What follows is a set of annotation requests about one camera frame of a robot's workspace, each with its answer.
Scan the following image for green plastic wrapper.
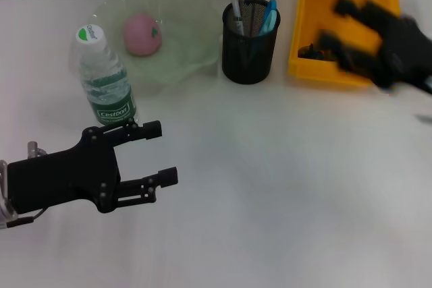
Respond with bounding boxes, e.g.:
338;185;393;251
297;43;338;62

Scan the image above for green glass fruit plate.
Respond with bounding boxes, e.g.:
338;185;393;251
70;0;220;92

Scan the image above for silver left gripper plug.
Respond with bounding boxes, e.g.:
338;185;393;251
26;140;48;159

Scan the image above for blue scissors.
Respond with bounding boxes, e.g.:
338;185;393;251
248;0;279;63

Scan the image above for pink peach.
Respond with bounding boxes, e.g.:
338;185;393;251
122;13;163;57

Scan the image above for yellow plastic bin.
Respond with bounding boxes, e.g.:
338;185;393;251
288;0;402;87

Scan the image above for black mesh pen holder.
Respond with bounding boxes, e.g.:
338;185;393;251
221;0;281;86

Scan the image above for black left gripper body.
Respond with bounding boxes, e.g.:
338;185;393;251
6;125;122;214

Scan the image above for clear green-label water bottle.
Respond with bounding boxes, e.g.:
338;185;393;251
74;23;140;127

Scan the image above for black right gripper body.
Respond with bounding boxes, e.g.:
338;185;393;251
373;14;432;95

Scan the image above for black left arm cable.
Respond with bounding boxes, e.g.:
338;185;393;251
0;206;47;230

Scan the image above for grey white ballpoint pen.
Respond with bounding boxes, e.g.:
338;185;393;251
229;0;246;36

